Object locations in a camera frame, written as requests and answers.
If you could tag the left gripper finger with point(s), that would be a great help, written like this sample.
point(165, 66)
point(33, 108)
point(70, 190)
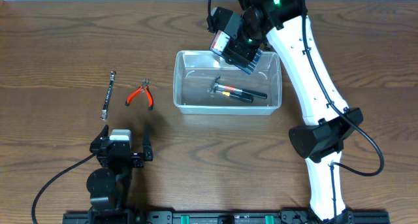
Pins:
point(103, 133)
point(146, 144)

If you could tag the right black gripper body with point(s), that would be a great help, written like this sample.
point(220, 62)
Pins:
point(245, 47)

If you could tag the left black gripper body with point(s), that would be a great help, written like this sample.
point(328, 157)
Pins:
point(136, 156)

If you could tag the silver black wrench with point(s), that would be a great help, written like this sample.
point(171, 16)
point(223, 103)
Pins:
point(104, 113)

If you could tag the precision screwdriver set case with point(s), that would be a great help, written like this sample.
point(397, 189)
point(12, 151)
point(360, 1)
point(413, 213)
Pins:
point(236, 52)

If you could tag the small claw hammer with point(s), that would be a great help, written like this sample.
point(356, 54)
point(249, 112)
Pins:
point(215, 85)

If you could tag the black yellow screwdriver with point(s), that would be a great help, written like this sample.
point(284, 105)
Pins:
point(241, 97)

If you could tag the orange handled pliers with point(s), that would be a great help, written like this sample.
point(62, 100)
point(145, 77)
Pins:
point(144, 87)

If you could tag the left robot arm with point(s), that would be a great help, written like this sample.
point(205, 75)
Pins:
point(109, 185)

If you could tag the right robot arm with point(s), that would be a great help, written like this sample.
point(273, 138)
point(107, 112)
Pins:
point(328, 120)

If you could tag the clear plastic container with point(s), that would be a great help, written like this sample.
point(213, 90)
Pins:
point(195, 70)

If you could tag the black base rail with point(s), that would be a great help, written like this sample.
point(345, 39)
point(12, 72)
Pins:
point(282, 217)

